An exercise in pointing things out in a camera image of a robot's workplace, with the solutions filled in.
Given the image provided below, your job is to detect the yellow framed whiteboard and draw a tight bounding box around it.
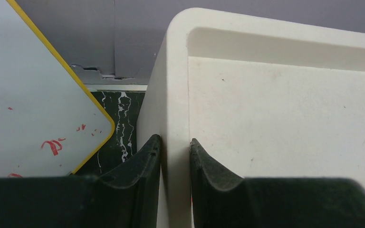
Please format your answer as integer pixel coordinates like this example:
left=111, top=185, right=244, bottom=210
left=0, top=0, right=115, bottom=178

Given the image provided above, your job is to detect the white plastic drawer organizer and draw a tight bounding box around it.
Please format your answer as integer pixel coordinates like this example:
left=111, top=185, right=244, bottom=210
left=137, top=8, right=365, bottom=228

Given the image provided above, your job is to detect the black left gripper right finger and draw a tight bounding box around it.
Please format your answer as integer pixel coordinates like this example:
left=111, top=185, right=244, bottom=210
left=190, top=139, right=365, bottom=228

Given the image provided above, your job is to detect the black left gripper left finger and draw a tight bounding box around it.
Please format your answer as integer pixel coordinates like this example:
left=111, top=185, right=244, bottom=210
left=0, top=134, right=162, bottom=228

